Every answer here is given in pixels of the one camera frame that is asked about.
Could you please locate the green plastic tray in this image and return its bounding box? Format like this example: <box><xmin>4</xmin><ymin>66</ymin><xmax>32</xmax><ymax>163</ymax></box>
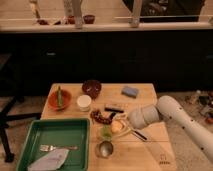
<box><xmin>16</xmin><ymin>119</ymin><xmax>90</xmax><ymax>171</ymax></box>

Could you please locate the silver metal fork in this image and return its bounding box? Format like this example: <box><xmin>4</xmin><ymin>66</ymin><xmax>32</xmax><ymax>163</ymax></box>
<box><xmin>39</xmin><ymin>144</ymin><xmax>78</xmax><ymax>152</ymax></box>

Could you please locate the black office chair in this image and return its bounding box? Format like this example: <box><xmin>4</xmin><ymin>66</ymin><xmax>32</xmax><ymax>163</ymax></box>
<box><xmin>0</xmin><ymin>54</ymin><xmax>41</xmax><ymax>163</ymax></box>

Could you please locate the orange bowl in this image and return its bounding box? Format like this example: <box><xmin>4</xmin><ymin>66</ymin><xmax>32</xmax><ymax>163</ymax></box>
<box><xmin>48</xmin><ymin>89</ymin><xmax>71</xmax><ymax>111</ymax></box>

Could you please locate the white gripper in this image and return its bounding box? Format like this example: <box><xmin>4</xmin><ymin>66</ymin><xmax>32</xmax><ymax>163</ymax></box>
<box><xmin>113</xmin><ymin>105</ymin><xmax>160</xmax><ymax>137</ymax></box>

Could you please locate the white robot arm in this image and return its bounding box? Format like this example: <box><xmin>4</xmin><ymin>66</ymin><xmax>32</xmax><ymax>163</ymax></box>
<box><xmin>124</xmin><ymin>95</ymin><xmax>213</xmax><ymax>163</ymax></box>

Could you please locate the green round lime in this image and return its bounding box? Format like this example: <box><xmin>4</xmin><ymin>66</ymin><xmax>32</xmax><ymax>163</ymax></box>
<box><xmin>100</xmin><ymin>125</ymin><xmax>112</xmax><ymax>141</ymax></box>

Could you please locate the white vertical post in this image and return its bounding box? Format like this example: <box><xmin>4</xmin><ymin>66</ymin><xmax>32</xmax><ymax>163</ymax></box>
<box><xmin>72</xmin><ymin>0</ymin><xmax>83</xmax><ymax>29</ymax></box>

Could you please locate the dark red bowl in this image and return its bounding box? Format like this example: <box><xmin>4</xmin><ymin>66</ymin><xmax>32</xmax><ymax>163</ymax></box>
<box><xmin>82</xmin><ymin>80</ymin><xmax>102</xmax><ymax>99</ymax></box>

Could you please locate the red bowl on counter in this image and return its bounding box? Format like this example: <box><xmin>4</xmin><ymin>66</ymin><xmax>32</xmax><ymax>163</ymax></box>
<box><xmin>83</xmin><ymin>15</ymin><xmax>95</xmax><ymax>24</ymax></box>

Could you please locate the black rectangular eraser block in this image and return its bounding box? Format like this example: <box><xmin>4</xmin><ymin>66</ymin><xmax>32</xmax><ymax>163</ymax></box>
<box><xmin>104</xmin><ymin>104</ymin><xmax>124</xmax><ymax>113</ymax></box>

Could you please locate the small metal cup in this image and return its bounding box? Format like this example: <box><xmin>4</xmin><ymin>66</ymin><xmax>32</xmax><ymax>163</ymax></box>
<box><xmin>97</xmin><ymin>141</ymin><xmax>114</xmax><ymax>158</ymax></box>

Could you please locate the blue sponge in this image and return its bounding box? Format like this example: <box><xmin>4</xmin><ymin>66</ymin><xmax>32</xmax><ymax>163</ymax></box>
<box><xmin>121</xmin><ymin>86</ymin><xmax>139</xmax><ymax>98</ymax></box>

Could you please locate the yellow apple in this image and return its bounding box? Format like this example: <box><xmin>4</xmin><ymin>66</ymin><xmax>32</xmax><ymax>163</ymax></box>
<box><xmin>111</xmin><ymin>121</ymin><xmax>123</xmax><ymax>133</ymax></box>

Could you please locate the green vegetable stick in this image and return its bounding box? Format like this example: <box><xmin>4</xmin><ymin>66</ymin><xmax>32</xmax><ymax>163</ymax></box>
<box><xmin>57</xmin><ymin>86</ymin><xmax>63</xmax><ymax>108</ymax></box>

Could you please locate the white paper cup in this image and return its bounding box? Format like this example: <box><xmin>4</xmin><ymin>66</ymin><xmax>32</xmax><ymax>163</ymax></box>
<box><xmin>77</xmin><ymin>95</ymin><xmax>92</xmax><ymax>112</ymax></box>

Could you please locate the white folded paper napkin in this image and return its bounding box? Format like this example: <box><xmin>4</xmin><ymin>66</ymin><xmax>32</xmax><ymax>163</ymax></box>
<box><xmin>27</xmin><ymin>149</ymin><xmax>69</xmax><ymax>171</ymax></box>

